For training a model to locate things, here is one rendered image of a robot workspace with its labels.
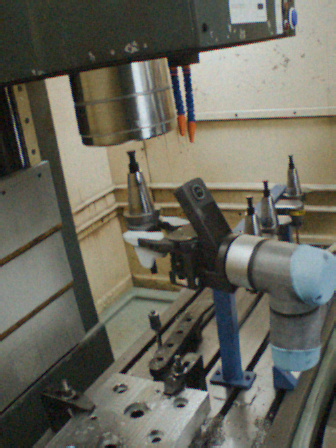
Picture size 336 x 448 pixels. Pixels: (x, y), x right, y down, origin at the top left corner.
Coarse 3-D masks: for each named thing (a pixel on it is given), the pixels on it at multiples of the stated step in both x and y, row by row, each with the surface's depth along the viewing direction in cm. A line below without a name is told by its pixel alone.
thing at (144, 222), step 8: (160, 208) 84; (128, 216) 83; (136, 216) 82; (144, 216) 81; (152, 216) 82; (160, 216) 85; (128, 224) 84; (136, 224) 83; (144, 224) 82; (152, 224) 83
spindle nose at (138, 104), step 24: (96, 72) 69; (120, 72) 69; (144, 72) 70; (168, 72) 75; (72, 96) 75; (96, 96) 70; (120, 96) 70; (144, 96) 71; (168, 96) 74; (96, 120) 72; (120, 120) 71; (144, 120) 72; (168, 120) 75; (96, 144) 74; (120, 144) 73
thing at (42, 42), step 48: (0, 0) 66; (48, 0) 63; (96, 0) 59; (144, 0) 56; (192, 0) 54; (0, 48) 70; (48, 48) 66; (96, 48) 62; (144, 48) 59; (192, 48) 57
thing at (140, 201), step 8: (128, 176) 81; (136, 176) 81; (144, 176) 82; (128, 184) 82; (136, 184) 81; (144, 184) 82; (128, 192) 83; (136, 192) 82; (144, 192) 82; (128, 200) 83; (136, 200) 82; (144, 200) 82; (152, 200) 83; (128, 208) 84; (136, 208) 82; (144, 208) 82; (152, 208) 83
